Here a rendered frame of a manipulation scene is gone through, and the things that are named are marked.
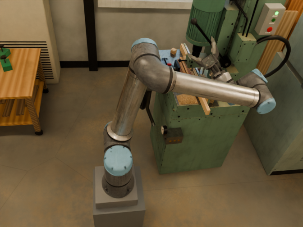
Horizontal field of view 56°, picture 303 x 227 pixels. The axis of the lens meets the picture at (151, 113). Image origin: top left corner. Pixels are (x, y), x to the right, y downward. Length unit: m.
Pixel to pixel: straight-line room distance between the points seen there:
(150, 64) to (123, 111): 0.38
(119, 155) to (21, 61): 1.55
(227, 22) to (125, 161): 0.97
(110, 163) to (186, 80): 0.60
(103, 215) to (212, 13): 1.28
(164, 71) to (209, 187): 1.59
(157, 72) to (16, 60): 1.88
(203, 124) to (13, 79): 1.57
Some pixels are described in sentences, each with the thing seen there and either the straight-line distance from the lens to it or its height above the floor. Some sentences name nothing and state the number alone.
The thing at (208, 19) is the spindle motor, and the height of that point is 1.37.
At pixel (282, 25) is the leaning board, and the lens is 3.28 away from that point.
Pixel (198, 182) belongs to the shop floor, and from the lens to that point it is 2.52.
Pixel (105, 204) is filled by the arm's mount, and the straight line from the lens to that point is 1.69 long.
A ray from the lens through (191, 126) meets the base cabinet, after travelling 2.04.
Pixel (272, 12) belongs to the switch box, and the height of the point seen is 1.46.
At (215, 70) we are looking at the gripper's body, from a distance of 1.48.
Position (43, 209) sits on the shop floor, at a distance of 2.40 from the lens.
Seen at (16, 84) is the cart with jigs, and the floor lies 0.53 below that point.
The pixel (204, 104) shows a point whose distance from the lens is 1.76.
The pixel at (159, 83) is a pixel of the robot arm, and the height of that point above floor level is 1.41.
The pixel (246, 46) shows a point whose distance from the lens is 1.74.
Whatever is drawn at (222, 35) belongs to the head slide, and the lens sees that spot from 1.79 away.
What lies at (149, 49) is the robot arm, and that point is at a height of 1.46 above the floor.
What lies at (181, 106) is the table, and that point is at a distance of 1.77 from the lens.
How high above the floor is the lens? 2.12
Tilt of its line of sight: 47 degrees down
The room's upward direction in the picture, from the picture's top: 8 degrees clockwise
